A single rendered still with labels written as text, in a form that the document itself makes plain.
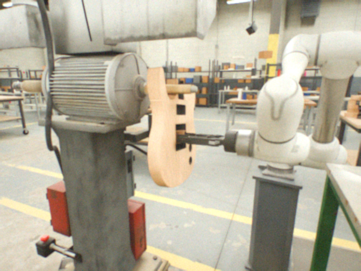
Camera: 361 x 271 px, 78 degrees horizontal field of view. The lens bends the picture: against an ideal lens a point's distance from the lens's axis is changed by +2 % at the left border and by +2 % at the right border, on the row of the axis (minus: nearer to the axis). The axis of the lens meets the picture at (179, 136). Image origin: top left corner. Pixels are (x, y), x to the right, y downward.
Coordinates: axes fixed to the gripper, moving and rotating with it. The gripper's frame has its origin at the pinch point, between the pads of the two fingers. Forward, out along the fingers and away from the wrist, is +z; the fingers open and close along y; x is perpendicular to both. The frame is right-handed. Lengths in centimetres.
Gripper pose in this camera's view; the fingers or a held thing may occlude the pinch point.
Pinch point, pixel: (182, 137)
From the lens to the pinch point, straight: 83.5
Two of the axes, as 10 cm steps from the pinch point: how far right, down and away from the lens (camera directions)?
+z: -9.1, -0.9, 4.0
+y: 4.0, -1.0, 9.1
